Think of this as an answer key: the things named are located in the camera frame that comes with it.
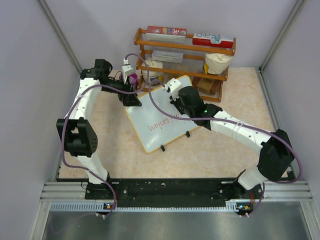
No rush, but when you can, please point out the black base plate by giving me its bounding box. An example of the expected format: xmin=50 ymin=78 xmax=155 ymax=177
xmin=85 ymin=178 xmax=262 ymax=208

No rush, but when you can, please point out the yellow framed whiteboard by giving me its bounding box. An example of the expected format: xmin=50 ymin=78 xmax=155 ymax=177
xmin=125 ymin=75 xmax=198 ymax=154

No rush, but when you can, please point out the grey cable duct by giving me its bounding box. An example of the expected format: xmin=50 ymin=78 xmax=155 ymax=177
xmin=49 ymin=201 xmax=251 ymax=213

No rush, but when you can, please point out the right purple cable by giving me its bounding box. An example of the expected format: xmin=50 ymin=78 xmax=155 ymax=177
xmin=148 ymin=79 xmax=305 ymax=218

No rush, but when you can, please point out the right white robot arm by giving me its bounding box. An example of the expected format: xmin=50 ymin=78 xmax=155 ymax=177
xmin=166 ymin=85 xmax=294 ymax=198

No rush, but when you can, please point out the red white box right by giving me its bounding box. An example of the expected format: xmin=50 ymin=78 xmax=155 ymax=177
xmin=192 ymin=32 xmax=234 ymax=49

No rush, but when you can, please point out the orange wooden shelf rack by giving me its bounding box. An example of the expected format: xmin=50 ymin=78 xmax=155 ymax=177
xmin=134 ymin=28 xmax=236 ymax=103

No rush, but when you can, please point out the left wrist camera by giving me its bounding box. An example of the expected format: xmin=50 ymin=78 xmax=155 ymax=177
xmin=121 ymin=58 xmax=136 ymax=83

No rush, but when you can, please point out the cream paper bag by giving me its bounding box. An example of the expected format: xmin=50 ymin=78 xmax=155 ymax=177
xmin=203 ymin=53 xmax=233 ymax=75

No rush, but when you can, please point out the aluminium frame post right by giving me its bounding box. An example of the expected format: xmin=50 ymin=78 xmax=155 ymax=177
xmin=258 ymin=0 xmax=306 ymax=73

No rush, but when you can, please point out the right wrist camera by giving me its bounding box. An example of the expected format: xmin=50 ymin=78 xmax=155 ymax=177
xmin=163 ymin=78 xmax=183 ymax=100

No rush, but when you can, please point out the brown scouring pad pack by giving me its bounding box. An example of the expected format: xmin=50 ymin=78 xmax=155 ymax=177
xmin=191 ymin=76 xmax=221 ymax=95

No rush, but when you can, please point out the aluminium frame post left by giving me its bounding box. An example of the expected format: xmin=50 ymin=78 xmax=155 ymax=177
xmin=37 ymin=0 xmax=83 ymax=74

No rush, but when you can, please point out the purple snack bag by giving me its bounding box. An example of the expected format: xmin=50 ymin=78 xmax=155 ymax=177
xmin=117 ymin=73 xmax=139 ymax=91

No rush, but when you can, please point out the aluminium frame post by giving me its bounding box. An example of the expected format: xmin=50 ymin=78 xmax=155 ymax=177
xmin=37 ymin=0 xmax=83 ymax=74
xmin=258 ymin=0 xmax=306 ymax=73

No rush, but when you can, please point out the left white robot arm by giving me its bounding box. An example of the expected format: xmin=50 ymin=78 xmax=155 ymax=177
xmin=56 ymin=58 xmax=142 ymax=199

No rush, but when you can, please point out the clear plastic box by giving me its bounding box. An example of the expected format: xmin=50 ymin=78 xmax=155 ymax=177
xmin=151 ymin=50 xmax=184 ymax=64

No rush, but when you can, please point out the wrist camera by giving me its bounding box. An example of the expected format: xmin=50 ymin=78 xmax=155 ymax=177
xmin=121 ymin=58 xmax=136 ymax=83
xmin=163 ymin=78 xmax=183 ymax=100

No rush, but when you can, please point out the white round tub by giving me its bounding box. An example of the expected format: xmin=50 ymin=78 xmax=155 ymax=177
xmin=141 ymin=57 xmax=164 ymax=84

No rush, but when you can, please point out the red foil box left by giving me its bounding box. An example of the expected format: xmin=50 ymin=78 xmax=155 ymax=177
xmin=146 ymin=25 xmax=187 ymax=37

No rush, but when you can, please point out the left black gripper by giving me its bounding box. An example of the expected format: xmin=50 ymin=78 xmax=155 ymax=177
xmin=100 ymin=73 xmax=141 ymax=107

